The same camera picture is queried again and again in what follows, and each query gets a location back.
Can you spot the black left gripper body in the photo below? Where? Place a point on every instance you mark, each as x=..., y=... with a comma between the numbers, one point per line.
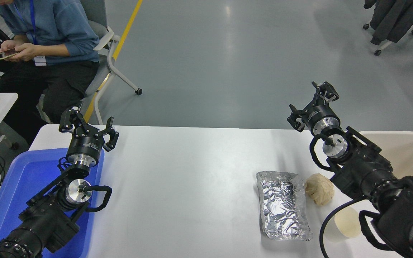
x=84, y=147

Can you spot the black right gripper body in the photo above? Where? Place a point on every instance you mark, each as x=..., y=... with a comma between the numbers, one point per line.
x=319, y=114

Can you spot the smartphone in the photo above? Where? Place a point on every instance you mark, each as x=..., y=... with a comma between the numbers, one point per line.
x=2, y=55

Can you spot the white paper cup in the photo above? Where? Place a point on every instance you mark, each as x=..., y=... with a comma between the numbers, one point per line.
x=348, y=222

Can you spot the person's left forearm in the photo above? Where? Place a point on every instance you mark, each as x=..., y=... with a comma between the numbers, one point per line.
x=56, y=52

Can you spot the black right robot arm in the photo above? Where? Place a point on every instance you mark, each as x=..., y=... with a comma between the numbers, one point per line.
x=364, y=172

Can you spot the large pale dustbin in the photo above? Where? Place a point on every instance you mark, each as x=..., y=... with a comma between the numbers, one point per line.
x=407, y=150

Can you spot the person's left hand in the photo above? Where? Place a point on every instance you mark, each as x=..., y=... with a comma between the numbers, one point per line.
x=31, y=52

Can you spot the person's right hand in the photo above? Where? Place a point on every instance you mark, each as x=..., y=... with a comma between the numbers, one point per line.
x=13, y=42

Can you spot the white ID badge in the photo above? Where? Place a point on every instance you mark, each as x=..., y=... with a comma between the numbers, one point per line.
x=40, y=61

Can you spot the blue plastic tray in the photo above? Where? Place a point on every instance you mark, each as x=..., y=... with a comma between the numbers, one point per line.
x=23, y=175

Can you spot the white rolling chair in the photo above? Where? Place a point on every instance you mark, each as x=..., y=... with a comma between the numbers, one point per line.
x=385, y=44

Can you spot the crumpled tan paper ball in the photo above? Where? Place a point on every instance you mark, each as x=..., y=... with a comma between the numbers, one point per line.
x=319, y=190

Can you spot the crumpled foil tray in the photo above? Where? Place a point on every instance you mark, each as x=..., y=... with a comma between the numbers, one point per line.
x=281, y=204

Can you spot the seated person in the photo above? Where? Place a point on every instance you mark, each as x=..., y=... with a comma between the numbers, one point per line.
x=59, y=28

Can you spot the dark coat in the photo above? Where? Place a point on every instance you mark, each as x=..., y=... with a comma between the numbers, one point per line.
x=393, y=18

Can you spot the grey office chair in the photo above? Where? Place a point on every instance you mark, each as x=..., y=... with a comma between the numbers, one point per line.
x=95, y=14

